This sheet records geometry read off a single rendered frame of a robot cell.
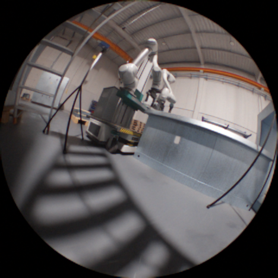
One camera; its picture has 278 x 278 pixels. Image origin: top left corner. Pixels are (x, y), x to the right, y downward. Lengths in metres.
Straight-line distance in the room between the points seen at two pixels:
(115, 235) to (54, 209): 0.23
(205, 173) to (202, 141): 0.32
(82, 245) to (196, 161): 0.98
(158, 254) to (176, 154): 0.86
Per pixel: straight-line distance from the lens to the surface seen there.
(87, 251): 0.35
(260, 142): 2.16
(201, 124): 0.94
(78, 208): 0.41
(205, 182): 1.02
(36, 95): 6.97
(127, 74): 0.97
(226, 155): 1.02
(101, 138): 1.11
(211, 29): 8.06
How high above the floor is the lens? 0.34
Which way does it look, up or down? 4 degrees down
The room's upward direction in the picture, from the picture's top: 20 degrees clockwise
